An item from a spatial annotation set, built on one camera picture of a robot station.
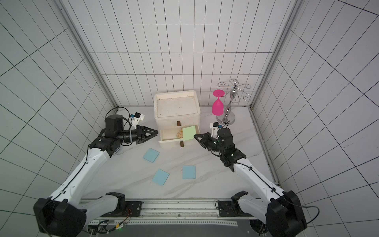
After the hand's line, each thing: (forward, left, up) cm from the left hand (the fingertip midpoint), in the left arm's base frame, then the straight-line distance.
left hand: (155, 135), depth 70 cm
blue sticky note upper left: (+2, +8, -27) cm, 28 cm away
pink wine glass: (+29, -35, -11) cm, 47 cm away
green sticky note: (+6, -16, -6) cm, 18 cm away
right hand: (+2, -16, -5) cm, 17 cm away
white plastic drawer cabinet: (+21, -8, -3) cm, 22 cm away
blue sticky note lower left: (-11, 0, -27) cm, 29 cm away
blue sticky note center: (-8, -16, -27) cm, 33 cm away
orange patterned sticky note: (+12, -10, -18) cm, 24 cm away
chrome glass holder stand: (+33, -46, -25) cm, 62 cm away
